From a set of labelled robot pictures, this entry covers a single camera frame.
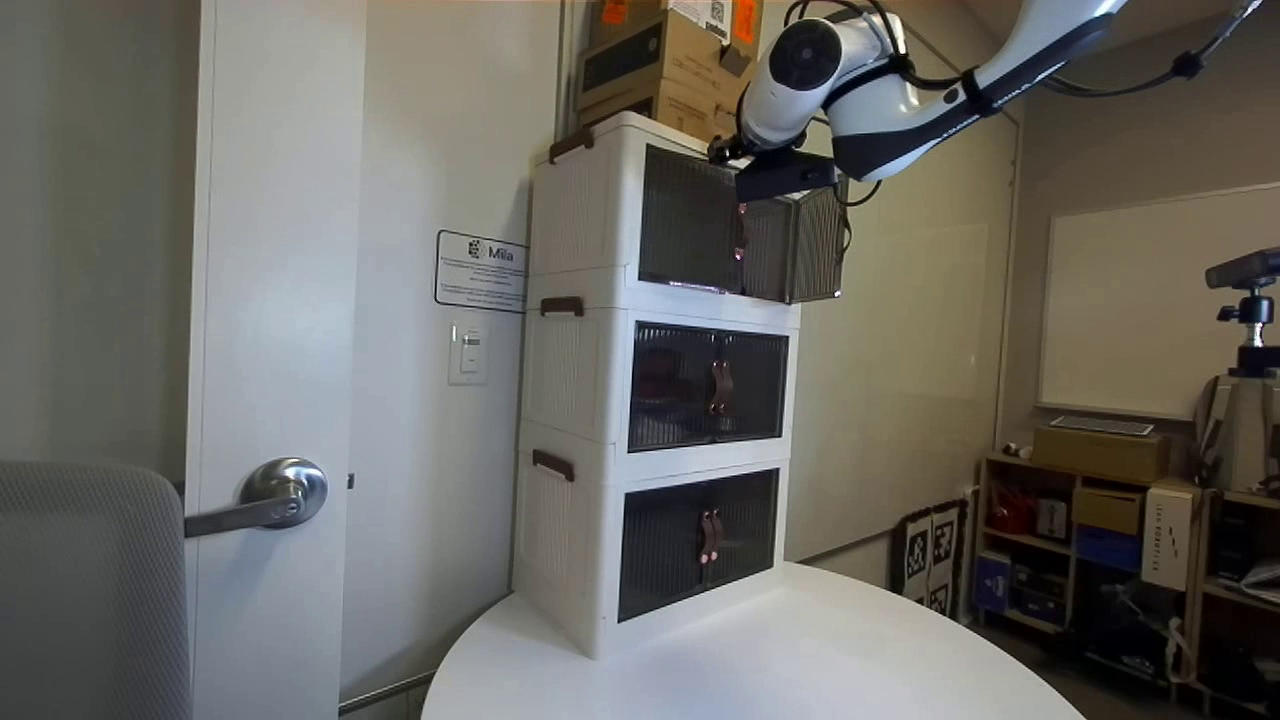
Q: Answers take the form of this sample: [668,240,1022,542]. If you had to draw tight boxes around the camera tripod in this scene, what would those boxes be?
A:
[1212,290,1280,499]

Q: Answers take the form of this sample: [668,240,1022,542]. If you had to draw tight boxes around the black camera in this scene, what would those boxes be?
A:
[1201,244,1280,297]

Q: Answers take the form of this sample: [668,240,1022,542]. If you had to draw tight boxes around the grey chair back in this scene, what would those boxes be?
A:
[0,455,190,720]

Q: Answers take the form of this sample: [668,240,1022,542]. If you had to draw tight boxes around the white light switch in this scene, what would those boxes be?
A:
[444,323,492,392]

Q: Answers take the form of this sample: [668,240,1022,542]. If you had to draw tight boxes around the white box with outlets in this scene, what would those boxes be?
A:
[1139,480,1208,598]

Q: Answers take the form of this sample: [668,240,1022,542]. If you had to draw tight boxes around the white stacked storage cabinet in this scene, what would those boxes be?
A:
[508,108,807,660]

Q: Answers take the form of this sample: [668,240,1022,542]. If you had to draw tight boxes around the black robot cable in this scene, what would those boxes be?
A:
[1050,0,1273,101]

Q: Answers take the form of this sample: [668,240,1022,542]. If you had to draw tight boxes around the white room door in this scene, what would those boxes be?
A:
[178,0,370,720]

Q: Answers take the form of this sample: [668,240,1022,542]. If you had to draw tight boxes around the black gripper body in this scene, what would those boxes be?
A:
[730,149,842,209]

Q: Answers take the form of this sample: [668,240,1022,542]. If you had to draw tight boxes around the white wall sign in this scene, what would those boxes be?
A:
[429,224,533,319]

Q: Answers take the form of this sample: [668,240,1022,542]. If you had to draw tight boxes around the dark translucent cabinet door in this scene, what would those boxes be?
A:
[628,319,719,455]
[616,480,711,623]
[736,188,851,308]
[711,329,790,444]
[698,466,788,594]

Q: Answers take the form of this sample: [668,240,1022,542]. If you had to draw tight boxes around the wooden storage shelf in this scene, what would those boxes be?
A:
[974,452,1212,677]

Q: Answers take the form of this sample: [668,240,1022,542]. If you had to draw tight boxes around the flat cardboard box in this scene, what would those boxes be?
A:
[1026,414,1179,487]

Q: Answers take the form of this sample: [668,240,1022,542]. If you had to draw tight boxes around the dark wooden shelf unit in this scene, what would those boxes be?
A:
[1195,487,1280,711]

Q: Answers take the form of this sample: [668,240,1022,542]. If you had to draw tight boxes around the silver door lever handle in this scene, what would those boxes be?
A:
[178,452,330,544]

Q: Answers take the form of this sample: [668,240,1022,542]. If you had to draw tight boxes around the cardboard box with orange labels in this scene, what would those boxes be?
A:
[591,0,773,61]

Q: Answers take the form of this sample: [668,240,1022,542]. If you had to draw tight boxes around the large brown cardboard box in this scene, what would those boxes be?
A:
[571,13,784,152]

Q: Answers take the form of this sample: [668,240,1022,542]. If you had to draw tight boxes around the black framed tag board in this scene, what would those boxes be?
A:
[890,498,973,620]

